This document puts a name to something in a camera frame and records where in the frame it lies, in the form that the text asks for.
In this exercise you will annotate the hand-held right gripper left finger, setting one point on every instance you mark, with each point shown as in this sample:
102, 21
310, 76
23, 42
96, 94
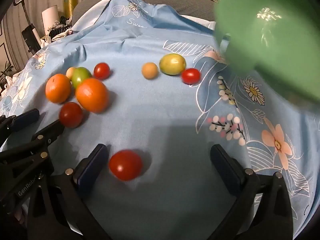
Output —
92, 166

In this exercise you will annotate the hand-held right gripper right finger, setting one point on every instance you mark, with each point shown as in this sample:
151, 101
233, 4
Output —
225, 166

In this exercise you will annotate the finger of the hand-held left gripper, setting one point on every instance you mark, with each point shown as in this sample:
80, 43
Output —
25, 120
53, 130

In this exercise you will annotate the red cherry tomato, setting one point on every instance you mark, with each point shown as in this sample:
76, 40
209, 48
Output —
191, 76
125, 165
71, 114
101, 70

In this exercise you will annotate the orange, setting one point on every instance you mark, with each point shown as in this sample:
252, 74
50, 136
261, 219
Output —
92, 95
58, 88

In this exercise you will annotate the green apple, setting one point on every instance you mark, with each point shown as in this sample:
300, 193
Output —
80, 75

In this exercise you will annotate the yellow-green round fruit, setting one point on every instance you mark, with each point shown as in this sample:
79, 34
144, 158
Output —
172, 64

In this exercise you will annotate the green plastic bowl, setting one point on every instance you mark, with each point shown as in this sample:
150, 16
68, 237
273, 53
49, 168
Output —
275, 42

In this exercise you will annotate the potted plant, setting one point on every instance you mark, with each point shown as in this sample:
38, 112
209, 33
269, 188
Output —
6, 73

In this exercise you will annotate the tan round fruit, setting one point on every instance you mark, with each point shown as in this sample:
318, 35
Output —
69, 73
150, 70

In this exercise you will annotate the black stick vacuum cleaner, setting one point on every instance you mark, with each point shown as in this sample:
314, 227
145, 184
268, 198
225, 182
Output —
31, 37

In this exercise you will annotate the blue floral bed sheet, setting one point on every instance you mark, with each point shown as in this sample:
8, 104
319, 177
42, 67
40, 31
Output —
155, 110

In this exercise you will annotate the dark clothes pile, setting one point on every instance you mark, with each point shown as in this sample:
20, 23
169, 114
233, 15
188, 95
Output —
58, 30

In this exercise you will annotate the white cylindrical container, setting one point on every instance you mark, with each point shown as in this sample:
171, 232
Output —
51, 17

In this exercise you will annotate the grey curtain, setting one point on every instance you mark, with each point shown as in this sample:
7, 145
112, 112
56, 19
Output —
35, 0

